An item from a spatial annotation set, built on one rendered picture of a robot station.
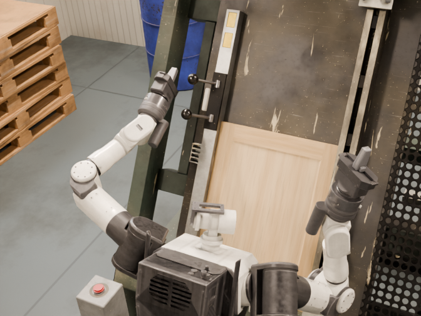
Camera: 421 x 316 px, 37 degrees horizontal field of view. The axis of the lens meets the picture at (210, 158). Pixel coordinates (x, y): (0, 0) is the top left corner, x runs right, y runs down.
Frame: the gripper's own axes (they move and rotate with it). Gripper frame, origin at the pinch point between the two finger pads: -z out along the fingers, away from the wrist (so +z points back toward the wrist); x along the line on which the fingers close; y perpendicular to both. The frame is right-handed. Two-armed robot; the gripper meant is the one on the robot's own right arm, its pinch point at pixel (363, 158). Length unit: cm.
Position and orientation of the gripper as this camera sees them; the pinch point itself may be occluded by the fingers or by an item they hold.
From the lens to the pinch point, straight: 162.3
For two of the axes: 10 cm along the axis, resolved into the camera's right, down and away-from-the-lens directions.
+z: -2.0, 7.7, 6.0
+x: -4.7, -6.2, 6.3
